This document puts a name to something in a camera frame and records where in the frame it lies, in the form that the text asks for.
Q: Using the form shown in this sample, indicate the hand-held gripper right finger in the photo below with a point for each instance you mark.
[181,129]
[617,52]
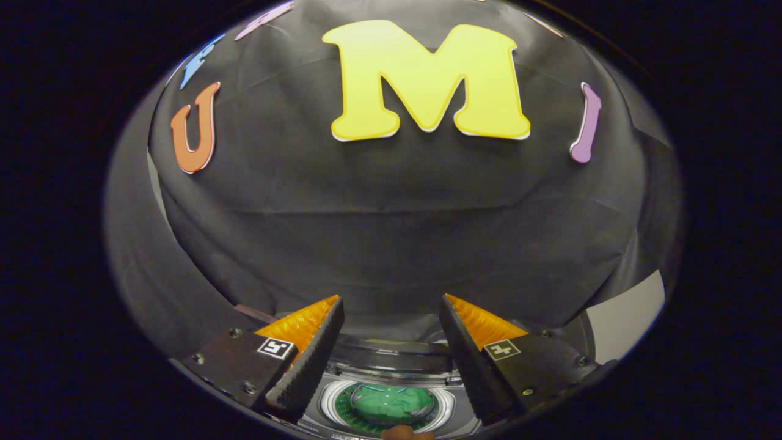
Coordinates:
[473,366]

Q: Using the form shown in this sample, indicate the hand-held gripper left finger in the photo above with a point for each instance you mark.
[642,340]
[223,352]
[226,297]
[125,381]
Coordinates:
[308,366]

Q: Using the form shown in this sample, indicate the grey washing machine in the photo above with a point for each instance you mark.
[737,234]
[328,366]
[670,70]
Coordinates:
[327,400]

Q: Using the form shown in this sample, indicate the dark washing machine lid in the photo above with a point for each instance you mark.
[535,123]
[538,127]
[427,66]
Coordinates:
[391,357]

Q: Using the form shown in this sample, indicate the green polo shirt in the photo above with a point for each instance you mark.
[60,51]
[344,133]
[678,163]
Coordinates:
[391,404]

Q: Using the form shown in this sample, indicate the black backdrop cloth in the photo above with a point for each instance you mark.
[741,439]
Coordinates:
[397,232]

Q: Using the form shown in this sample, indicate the beige cabinet with dark top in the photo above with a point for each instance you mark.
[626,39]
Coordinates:
[623,324]

